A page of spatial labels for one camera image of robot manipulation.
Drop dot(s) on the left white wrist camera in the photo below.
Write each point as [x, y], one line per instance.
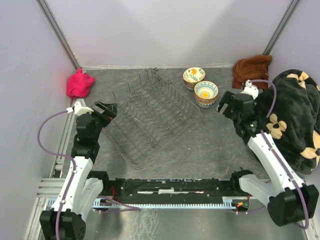
[78, 109]

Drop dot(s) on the pink cloth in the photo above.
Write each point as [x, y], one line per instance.
[79, 84]

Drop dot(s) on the black floral blanket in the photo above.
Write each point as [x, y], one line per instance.
[291, 114]

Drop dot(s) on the wire dish rack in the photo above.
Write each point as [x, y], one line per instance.
[151, 113]

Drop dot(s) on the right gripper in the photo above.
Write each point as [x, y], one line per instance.
[227, 98]

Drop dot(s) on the brown cloth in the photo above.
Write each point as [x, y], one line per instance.
[252, 68]

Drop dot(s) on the red scale patterned bowl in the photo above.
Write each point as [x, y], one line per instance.
[190, 87]

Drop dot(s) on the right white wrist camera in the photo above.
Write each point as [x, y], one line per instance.
[250, 89]

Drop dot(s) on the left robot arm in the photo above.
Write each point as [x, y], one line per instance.
[85, 189]

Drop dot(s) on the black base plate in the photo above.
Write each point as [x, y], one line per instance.
[171, 191]

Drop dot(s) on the yellow teal bowl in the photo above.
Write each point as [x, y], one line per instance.
[206, 91]

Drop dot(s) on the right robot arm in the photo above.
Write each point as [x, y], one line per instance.
[287, 197]

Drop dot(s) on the blue cable duct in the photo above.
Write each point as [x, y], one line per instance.
[226, 204]

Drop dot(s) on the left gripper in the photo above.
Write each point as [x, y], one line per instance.
[110, 111]

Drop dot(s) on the yellow green floral bowl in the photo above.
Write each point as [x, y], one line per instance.
[194, 75]

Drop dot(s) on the grey blue bowl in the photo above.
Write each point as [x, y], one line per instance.
[206, 102]

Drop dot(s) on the grey purple bowl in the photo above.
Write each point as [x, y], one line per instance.
[189, 83]

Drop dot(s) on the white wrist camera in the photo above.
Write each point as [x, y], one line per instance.
[78, 109]
[250, 89]

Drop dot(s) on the black striped white bowl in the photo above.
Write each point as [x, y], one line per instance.
[205, 106]

